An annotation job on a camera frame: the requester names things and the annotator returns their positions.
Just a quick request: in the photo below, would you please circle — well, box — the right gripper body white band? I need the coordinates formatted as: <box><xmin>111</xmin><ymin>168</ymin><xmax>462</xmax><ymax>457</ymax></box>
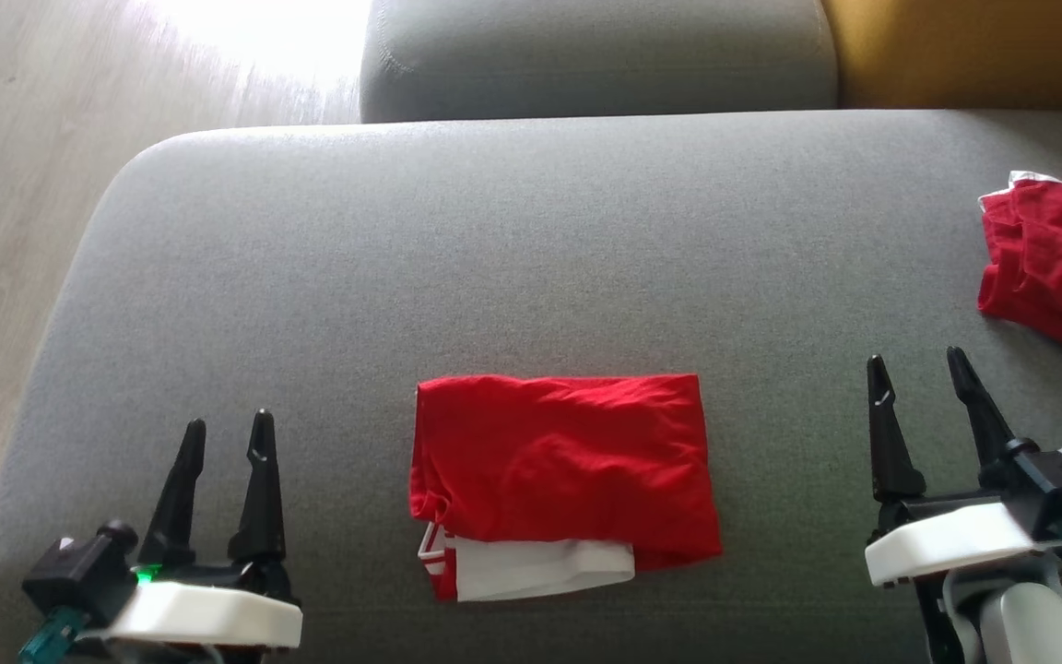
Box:
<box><xmin>866</xmin><ymin>493</ymin><xmax>1062</xmax><ymax>588</ymax></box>

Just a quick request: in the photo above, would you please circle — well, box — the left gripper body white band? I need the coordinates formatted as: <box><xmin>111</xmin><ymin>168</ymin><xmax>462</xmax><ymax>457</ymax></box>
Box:
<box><xmin>79</xmin><ymin>564</ymin><xmax>303</xmax><ymax>649</ymax></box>

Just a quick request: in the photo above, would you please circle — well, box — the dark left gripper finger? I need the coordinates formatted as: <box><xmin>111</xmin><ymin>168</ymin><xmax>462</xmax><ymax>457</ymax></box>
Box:
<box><xmin>229</xmin><ymin>409</ymin><xmax>288</xmax><ymax>568</ymax></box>
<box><xmin>139</xmin><ymin>420</ymin><xmax>207</xmax><ymax>565</ymax></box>

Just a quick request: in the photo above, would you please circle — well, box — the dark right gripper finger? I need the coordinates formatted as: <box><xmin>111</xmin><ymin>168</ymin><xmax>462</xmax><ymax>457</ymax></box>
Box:
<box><xmin>946</xmin><ymin>346</ymin><xmax>1021</xmax><ymax>488</ymax></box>
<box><xmin>866</xmin><ymin>355</ymin><xmax>926</xmax><ymax>504</ymax></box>

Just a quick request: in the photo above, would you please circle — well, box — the red shorts white waistband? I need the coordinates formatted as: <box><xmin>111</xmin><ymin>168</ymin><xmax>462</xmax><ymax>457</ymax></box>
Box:
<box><xmin>976</xmin><ymin>171</ymin><xmax>1062</xmax><ymax>370</ymax></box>

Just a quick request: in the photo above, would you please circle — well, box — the red number 23 jersey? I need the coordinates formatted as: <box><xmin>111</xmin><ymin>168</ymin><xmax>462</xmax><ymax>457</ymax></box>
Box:
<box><xmin>408</xmin><ymin>373</ymin><xmax>724</xmax><ymax>602</ymax></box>

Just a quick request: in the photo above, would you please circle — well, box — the yellow cushion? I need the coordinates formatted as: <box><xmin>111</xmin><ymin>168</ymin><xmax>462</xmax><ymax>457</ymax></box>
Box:
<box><xmin>821</xmin><ymin>0</ymin><xmax>1062</xmax><ymax>116</ymax></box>

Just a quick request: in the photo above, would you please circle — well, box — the grey sofa back cushion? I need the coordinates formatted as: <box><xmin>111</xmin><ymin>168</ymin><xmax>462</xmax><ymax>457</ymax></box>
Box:
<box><xmin>360</xmin><ymin>0</ymin><xmax>838</xmax><ymax>124</ymax></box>

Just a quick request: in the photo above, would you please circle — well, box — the teal left camera connector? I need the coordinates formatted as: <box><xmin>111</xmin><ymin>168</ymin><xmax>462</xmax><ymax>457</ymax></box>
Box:
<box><xmin>18</xmin><ymin>604</ymin><xmax>89</xmax><ymax>664</ymax></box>

